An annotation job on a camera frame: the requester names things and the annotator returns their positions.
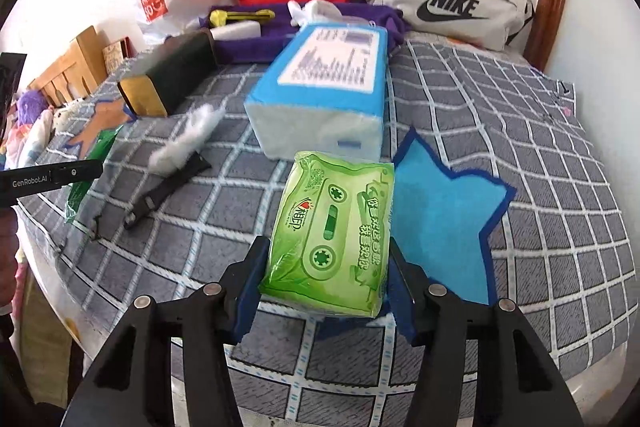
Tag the white cotton wad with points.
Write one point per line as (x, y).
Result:
(185, 137)

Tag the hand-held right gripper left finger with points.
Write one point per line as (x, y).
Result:
(247, 302)

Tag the green plastic packet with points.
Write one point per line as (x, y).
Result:
(95, 162)

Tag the purple towel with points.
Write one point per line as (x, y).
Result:
(270, 39)

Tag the black box with gold end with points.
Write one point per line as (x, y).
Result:
(170, 67)

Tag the green tissue pack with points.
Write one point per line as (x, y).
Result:
(330, 232)

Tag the colourful cloth pile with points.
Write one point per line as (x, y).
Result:
(27, 142)

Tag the blue tissue pack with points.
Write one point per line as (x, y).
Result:
(320, 72)

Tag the purple plush toy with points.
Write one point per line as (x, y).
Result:
(31, 107)

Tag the white block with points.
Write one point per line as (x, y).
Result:
(235, 31)

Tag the yellow and black tool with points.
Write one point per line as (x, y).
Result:
(240, 17)

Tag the white crumpled cloth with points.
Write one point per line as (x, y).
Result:
(315, 11)

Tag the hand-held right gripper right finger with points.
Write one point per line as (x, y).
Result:
(400, 302)

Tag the grey grid bedsheet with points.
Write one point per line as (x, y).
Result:
(500, 117)

